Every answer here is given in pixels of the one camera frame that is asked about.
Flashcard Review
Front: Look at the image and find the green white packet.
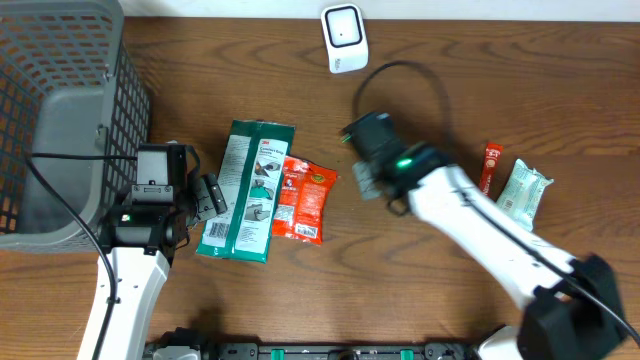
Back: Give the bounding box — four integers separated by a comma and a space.
196, 120, 295, 263

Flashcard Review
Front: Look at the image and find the red snack bag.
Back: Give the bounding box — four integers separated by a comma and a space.
272, 156, 338, 245

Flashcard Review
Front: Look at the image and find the red stick packet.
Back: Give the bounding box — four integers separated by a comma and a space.
479, 143, 504, 196

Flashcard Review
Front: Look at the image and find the mint green snack packet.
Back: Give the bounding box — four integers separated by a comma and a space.
496, 159, 554, 232

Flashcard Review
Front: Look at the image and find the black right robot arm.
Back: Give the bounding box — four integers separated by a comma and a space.
342, 113, 639, 359

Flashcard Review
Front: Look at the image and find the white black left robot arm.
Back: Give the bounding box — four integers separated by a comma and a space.
78, 144, 227, 359

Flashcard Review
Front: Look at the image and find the white barcode scanner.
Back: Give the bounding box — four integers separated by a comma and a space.
320, 3, 369, 74

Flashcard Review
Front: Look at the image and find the grey plastic mesh basket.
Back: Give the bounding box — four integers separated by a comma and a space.
1, 0, 151, 253

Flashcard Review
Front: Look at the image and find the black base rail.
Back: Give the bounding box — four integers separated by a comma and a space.
142, 343, 477, 360

